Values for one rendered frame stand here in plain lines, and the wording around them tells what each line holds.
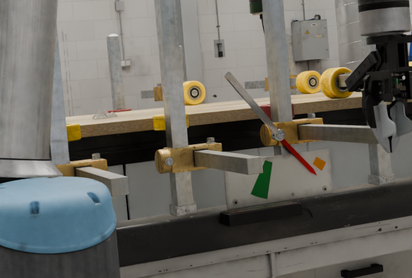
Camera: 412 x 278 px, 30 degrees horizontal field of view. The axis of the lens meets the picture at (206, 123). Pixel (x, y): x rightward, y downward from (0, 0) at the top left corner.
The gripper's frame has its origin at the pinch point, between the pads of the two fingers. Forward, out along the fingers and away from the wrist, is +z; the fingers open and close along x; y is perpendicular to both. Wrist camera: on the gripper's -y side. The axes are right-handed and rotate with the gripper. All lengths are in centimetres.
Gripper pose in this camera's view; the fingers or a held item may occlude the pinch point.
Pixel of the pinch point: (387, 145)
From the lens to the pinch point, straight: 145.7
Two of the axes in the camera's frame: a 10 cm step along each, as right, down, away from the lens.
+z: 0.9, 9.9, 0.5
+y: 3.9, 0.1, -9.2
